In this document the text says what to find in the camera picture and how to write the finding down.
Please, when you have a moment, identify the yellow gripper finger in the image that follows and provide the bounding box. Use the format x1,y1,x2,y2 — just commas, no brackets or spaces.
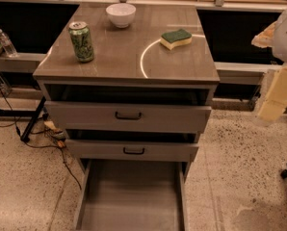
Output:
251,22,275,48
257,64,287,122

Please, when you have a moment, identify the green soda can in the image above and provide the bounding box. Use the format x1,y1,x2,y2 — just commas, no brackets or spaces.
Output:
68,21,94,63

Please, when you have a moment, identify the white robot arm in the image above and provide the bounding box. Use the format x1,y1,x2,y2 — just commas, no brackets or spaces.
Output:
251,9,287,124

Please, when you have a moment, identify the grey drawer cabinet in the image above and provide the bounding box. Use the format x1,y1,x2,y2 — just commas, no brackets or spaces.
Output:
32,2,221,171

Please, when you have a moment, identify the bottom grey open drawer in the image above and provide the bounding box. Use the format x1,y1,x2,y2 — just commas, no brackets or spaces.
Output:
73,160,188,231

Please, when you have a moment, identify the middle grey drawer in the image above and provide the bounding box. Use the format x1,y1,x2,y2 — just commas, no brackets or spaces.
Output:
66,140,198,162

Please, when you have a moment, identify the top grey drawer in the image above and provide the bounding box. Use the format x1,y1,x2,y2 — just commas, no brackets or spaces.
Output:
45,101,211,133

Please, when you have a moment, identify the yellow green sponge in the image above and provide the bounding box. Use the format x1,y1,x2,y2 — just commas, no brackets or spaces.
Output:
160,29,193,50

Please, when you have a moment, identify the white ceramic bowl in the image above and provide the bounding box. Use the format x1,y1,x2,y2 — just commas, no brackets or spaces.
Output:
106,3,136,28

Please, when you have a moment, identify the clear plastic water bottle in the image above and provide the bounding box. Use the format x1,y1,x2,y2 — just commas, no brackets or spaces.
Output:
0,29,17,57

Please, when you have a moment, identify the black table leg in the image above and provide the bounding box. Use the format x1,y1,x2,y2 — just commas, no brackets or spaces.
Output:
20,97,46,142

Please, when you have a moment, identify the black floor cable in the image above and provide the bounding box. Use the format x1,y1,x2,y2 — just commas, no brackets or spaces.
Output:
0,84,83,191

